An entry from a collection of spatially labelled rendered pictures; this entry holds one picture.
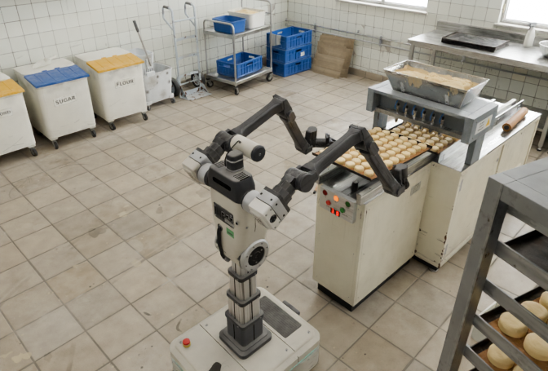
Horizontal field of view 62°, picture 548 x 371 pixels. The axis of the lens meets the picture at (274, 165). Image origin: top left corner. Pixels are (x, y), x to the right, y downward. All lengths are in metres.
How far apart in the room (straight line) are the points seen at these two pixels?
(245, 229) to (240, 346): 0.75
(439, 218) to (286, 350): 1.32
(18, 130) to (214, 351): 3.30
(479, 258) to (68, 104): 4.66
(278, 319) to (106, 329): 1.08
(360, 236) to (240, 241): 0.87
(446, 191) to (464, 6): 3.56
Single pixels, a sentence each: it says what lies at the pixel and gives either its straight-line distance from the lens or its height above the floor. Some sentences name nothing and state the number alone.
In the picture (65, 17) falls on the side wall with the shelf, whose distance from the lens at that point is 5.72.
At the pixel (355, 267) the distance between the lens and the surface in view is 2.74.
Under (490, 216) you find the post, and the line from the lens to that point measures 0.85.
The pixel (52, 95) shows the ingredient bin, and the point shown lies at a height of 0.58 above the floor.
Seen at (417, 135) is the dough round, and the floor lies 0.91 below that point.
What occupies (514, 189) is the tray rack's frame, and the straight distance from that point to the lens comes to 0.80.
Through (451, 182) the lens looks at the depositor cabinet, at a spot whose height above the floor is 0.75.
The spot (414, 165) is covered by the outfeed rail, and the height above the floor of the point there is 0.89.
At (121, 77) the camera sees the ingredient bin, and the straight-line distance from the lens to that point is 5.36.
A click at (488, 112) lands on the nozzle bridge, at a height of 1.16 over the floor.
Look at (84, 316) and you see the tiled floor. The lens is 3.20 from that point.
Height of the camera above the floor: 2.20
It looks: 29 degrees down
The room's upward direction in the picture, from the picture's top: straight up
